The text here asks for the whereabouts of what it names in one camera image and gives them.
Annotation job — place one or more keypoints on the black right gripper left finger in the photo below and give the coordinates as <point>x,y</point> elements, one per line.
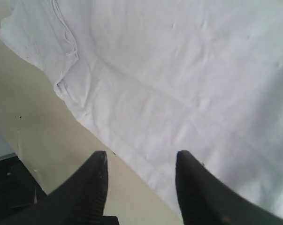
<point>80,200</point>

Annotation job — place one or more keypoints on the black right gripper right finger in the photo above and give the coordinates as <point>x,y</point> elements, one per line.
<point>204,200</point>

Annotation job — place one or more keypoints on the white t-shirt with red lettering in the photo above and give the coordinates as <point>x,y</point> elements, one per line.
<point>152,77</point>

